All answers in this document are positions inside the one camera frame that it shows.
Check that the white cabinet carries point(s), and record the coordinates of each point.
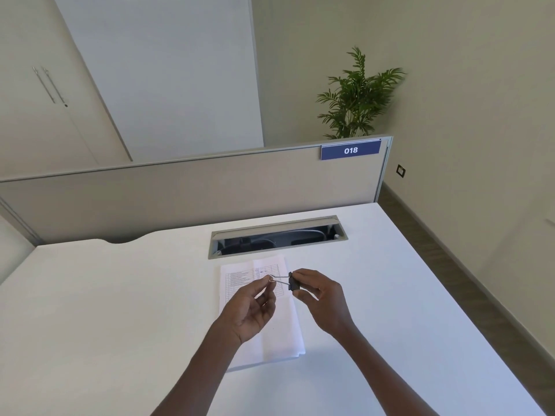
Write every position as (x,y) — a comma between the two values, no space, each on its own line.
(47,95)

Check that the person's right forearm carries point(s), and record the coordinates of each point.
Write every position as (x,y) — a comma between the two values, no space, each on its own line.
(392,376)

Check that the person's right hand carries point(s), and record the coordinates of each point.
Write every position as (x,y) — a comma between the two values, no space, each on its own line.
(326,304)

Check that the green potted plant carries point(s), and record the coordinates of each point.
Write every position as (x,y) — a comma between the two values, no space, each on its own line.
(357,97)

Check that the person's left hand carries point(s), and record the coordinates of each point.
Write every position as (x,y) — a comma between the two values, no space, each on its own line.
(245,311)

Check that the person's left forearm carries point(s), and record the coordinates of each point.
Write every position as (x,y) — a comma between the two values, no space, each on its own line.
(195,376)

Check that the black binder clip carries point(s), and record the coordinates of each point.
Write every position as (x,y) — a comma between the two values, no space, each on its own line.
(287,281)

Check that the white door panel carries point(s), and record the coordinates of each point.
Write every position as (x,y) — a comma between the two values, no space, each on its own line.
(173,73)

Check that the person's left thumb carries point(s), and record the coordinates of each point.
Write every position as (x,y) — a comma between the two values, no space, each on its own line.
(249,288)

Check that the wall socket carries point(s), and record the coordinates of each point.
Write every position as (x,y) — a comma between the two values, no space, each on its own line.
(401,170)

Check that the person's right thumb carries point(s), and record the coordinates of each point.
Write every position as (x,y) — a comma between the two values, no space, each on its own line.
(301,293)

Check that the stack of printed white papers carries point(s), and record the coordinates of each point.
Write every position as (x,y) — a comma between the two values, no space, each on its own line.
(277,324)

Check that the blue number sign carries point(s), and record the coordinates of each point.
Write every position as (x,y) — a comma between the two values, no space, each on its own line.
(351,150)

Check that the beige desk partition panel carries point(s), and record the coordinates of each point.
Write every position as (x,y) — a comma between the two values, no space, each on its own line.
(190,190)

